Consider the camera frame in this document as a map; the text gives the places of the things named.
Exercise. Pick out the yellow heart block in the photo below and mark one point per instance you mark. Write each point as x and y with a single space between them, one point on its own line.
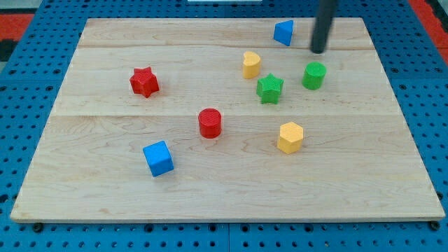
251 65

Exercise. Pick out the red cylinder block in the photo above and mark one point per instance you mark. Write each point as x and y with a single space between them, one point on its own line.
210 123

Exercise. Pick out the green star block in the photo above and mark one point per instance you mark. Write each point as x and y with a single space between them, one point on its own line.
269 89

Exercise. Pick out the wooden board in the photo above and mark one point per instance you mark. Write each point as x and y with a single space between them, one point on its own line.
358 161

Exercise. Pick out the yellow hexagon block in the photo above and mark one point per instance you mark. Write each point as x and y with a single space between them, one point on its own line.
290 137

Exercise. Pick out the blue cube block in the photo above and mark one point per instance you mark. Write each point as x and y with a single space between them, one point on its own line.
158 158

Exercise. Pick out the red star block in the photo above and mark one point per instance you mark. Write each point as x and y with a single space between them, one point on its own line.
144 82

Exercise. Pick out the green cylinder block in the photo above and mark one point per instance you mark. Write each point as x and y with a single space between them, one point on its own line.
314 74

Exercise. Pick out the blue triangle block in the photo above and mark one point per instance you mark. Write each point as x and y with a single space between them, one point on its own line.
283 32

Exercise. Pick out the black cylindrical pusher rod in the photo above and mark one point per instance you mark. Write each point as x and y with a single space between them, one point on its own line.
323 23

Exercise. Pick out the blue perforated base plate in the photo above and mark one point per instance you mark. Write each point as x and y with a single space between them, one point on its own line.
32 76

